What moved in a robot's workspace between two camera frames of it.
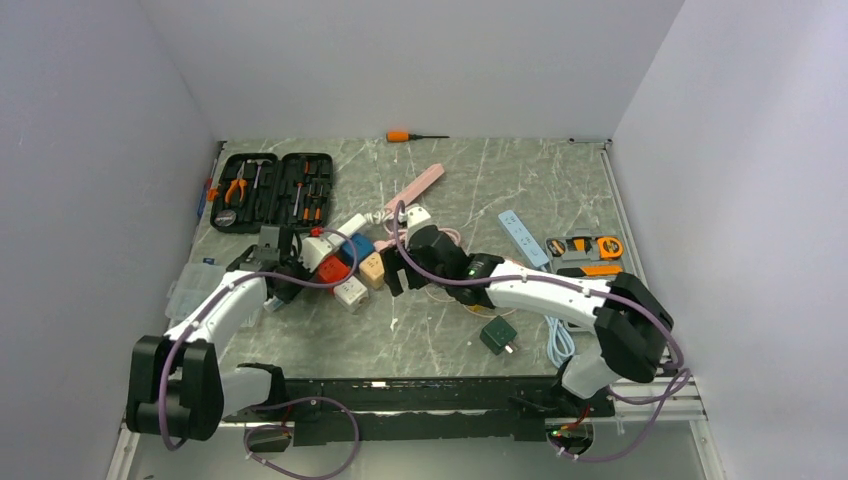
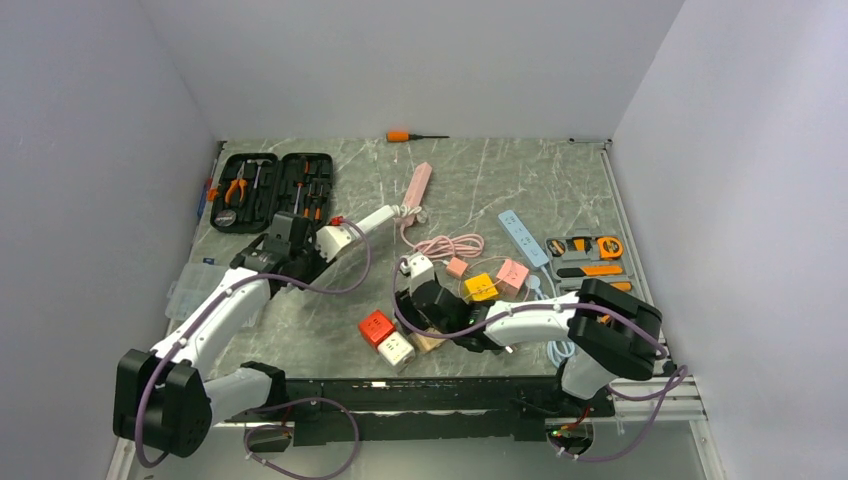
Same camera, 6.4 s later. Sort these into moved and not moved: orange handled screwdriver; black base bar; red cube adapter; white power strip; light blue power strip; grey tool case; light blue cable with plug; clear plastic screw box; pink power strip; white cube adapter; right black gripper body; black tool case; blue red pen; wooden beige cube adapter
Moved: wooden beige cube adapter; pink power strip; right black gripper body; white cube adapter; red cube adapter; white power strip
Not moved: light blue power strip; grey tool case; light blue cable with plug; blue red pen; black tool case; orange handled screwdriver; black base bar; clear plastic screw box
